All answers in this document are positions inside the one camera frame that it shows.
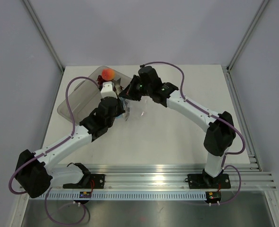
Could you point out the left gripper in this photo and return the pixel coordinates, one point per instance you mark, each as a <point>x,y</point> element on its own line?
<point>121,110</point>

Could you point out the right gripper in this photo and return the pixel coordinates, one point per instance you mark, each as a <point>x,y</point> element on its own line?
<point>129,93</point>

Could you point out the clear zip top bag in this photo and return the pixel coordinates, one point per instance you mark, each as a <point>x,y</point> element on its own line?
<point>134,110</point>

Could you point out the grey toy fish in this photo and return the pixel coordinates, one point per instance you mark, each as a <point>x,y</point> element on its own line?
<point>118,87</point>

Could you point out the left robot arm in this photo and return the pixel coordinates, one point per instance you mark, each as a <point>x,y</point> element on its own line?
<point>36,171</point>

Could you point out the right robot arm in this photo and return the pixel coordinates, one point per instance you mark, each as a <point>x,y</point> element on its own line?
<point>218,127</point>

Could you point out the orange peach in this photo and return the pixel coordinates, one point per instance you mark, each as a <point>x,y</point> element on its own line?
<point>108,74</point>

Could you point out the red grape bunch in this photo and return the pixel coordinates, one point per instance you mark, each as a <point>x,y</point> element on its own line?
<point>100,80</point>

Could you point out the clear plastic tray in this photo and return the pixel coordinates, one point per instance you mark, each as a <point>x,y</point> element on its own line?
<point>85,97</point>

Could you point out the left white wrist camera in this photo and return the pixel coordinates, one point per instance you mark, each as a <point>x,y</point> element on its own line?
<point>108,90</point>

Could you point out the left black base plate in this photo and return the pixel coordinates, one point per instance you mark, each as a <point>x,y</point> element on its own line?
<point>94,181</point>

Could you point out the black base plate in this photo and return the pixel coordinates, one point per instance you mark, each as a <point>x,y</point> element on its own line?
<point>94,181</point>
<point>197,180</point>

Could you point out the white slotted cable duct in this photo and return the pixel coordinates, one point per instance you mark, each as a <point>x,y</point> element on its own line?
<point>125,196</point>

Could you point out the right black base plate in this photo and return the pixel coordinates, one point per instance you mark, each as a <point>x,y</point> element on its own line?
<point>197,180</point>

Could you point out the left aluminium frame post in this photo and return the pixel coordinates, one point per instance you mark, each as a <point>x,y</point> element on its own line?
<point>39,26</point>

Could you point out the aluminium frame post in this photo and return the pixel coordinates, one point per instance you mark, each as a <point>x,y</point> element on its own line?
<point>248,33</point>
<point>39,26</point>

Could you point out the right aluminium frame post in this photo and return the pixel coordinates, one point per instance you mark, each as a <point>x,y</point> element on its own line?
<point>248,33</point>

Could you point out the right side aluminium rail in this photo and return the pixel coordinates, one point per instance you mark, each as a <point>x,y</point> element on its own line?
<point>242,118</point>

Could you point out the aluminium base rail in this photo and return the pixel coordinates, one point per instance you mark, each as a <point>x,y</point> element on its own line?
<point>171,177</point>

